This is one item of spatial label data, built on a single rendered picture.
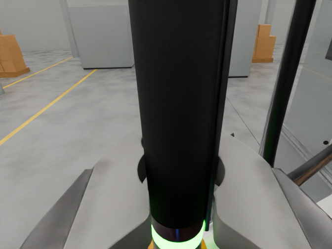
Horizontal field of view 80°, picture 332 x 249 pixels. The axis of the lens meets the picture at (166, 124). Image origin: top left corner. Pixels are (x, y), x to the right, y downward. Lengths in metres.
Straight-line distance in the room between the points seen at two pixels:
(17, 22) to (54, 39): 2.02
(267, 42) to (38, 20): 11.66
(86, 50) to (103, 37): 0.77
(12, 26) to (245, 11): 12.54
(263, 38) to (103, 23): 5.44
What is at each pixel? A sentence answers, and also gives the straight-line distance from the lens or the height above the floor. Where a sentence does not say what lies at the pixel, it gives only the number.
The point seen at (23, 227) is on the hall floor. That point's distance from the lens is 2.44.
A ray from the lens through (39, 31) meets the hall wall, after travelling 14.33.
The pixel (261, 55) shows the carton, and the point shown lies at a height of 0.25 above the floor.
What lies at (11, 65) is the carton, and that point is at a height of 0.36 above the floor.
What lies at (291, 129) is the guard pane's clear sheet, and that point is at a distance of 1.45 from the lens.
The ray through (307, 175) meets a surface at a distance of 0.31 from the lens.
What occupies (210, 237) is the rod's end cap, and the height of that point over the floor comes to 1.50.
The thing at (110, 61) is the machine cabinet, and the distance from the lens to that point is 7.62.
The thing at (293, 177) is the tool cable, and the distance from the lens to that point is 0.27.
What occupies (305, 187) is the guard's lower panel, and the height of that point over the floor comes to 0.82.
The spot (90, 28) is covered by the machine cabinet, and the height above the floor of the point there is 1.31.
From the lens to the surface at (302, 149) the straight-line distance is 1.34.
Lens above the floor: 1.67
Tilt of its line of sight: 29 degrees down
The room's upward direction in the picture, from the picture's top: 2 degrees counter-clockwise
